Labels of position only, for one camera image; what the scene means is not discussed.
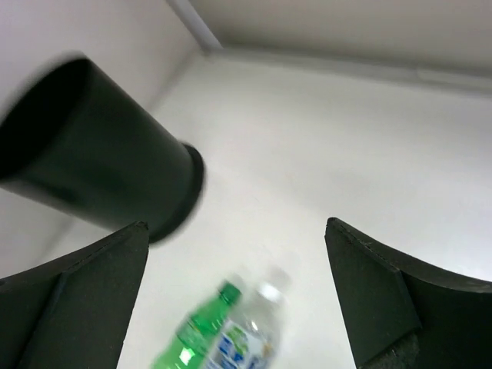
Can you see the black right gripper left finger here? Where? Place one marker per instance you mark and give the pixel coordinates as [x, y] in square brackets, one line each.
[74, 311]

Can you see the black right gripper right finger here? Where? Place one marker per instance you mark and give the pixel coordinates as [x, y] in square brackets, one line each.
[401, 312]

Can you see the green plastic soda bottle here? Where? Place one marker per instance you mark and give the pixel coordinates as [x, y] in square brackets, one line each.
[197, 332]

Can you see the clear bottle blue green label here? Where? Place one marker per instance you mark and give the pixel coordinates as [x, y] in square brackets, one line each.
[251, 335]

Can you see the black plastic bin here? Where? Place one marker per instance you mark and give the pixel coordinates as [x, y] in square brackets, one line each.
[76, 141]

